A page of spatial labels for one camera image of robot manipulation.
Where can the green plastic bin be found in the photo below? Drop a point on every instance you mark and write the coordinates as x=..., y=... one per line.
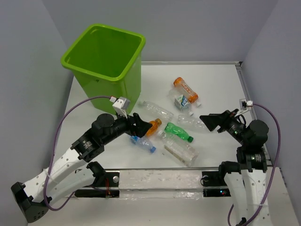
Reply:
x=106, y=61

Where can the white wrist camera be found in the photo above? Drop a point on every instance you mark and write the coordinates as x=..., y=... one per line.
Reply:
x=245, y=104
x=120, y=106

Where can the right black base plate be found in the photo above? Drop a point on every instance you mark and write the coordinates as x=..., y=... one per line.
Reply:
x=213, y=185

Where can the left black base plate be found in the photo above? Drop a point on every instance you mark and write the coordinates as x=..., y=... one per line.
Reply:
x=108, y=187

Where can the large clear white capped bottle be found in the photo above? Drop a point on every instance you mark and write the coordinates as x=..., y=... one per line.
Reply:
x=179, y=148

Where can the clear crushed bottle near bin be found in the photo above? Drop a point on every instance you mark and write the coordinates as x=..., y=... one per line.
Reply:
x=155, y=110

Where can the clear bottle green white label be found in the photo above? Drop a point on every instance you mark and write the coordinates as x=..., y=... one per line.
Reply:
x=180, y=101

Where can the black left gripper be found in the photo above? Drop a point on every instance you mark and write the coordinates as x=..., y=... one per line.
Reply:
x=141, y=127

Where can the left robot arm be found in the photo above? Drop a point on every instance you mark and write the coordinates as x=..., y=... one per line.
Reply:
x=75, y=168

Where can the clear bottle blue cap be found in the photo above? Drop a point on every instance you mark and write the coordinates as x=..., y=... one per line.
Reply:
x=144, y=143

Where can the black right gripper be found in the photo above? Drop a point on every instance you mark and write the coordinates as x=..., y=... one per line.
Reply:
x=212, y=120

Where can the green plastic bottle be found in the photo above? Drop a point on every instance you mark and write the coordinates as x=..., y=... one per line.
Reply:
x=180, y=132

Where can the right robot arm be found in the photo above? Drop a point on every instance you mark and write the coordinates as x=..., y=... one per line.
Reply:
x=245, y=178

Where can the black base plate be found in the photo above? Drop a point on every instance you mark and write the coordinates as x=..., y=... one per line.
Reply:
x=213, y=185
x=108, y=187

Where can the clear crushed bottle centre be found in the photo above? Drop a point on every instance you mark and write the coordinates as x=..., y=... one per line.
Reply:
x=191, y=123

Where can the small orange juice bottle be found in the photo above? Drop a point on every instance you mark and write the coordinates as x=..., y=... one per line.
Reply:
x=155, y=125

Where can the orange capped orange label bottle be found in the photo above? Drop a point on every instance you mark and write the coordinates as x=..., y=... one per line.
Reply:
x=184, y=89

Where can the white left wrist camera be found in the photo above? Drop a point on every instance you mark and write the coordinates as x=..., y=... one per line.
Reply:
x=120, y=106

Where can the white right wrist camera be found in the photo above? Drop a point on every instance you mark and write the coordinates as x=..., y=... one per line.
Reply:
x=245, y=104

